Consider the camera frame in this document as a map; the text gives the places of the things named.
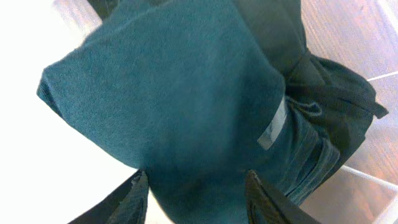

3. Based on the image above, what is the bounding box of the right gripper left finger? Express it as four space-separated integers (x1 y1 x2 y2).
68 170 149 224

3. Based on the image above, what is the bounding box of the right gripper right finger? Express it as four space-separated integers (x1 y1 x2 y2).
245 170 320 224

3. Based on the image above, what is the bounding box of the dark teal garment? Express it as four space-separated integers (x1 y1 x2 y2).
37 1 340 223

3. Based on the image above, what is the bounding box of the large black garment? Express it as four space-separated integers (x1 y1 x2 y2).
104 1 387 183

